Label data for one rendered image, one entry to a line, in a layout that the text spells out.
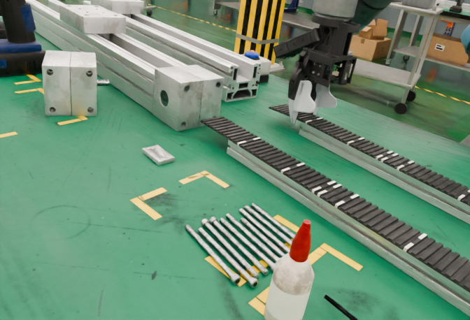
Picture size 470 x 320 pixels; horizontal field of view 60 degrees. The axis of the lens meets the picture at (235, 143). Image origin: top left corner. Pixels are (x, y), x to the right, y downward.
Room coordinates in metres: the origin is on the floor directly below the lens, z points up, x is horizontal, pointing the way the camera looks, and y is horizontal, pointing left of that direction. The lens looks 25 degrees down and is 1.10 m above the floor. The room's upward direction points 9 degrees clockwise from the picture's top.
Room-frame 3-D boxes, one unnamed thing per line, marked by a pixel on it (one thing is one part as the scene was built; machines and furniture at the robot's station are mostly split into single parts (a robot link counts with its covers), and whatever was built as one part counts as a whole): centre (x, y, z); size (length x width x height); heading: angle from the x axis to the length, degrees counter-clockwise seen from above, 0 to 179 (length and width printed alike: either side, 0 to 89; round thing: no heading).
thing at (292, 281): (0.29, -0.07, 0.84); 0.04 x 0.04 x 0.12
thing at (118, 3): (1.39, 0.45, 0.87); 0.16 x 0.11 x 0.07; 44
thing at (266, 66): (1.09, 0.00, 0.81); 0.10 x 0.08 x 0.06; 134
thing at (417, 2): (3.84, -1.07, 0.50); 1.03 x 0.55 x 1.01; 63
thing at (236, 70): (1.21, 0.28, 0.82); 0.80 x 0.10 x 0.09; 44
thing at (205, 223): (0.38, -0.01, 0.78); 0.11 x 0.01 x 0.01; 41
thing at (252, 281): (0.37, -0.01, 0.78); 0.11 x 0.01 x 0.01; 41
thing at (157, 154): (0.58, 0.12, 0.78); 0.05 x 0.03 x 0.01; 46
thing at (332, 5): (0.78, -0.14, 1.03); 0.08 x 0.08 x 0.05
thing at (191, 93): (0.76, 0.10, 0.83); 0.12 x 0.09 x 0.10; 134
